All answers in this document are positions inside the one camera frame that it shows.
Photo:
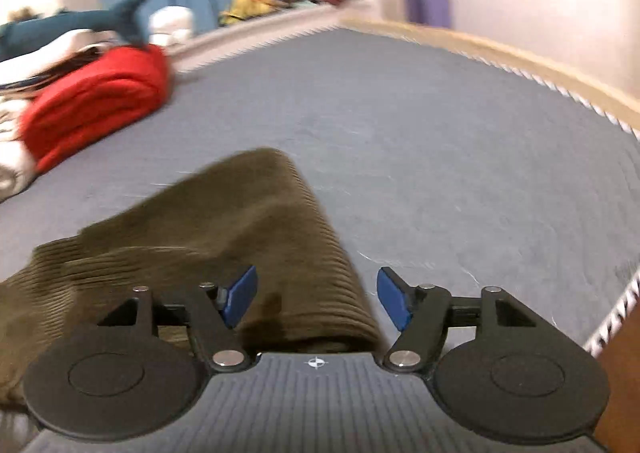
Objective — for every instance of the white plush toy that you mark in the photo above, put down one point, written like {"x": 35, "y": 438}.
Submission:
{"x": 172, "y": 23}

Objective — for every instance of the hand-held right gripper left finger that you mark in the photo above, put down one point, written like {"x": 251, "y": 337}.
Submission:
{"x": 241, "y": 298}

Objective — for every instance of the wooden bed frame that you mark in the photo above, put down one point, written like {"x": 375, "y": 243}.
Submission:
{"x": 525, "y": 53}

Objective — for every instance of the purple box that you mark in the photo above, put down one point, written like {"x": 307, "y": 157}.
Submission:
{"x": 426, "y": 3}

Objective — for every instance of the teal shark plush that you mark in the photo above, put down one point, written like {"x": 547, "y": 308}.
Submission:
{"x": 75, "y": 25}

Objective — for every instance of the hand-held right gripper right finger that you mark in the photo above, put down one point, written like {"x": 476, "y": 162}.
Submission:
{"x": 394, "y": 300}

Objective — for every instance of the red folded cloth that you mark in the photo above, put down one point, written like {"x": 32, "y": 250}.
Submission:
{"x": 95, "y": 103}

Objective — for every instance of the white folded cloth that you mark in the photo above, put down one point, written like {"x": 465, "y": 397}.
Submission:
{"x": 12, "y": 168}

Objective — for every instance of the grey mattress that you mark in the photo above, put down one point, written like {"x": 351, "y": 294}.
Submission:
{"x": 425, "y": 143}

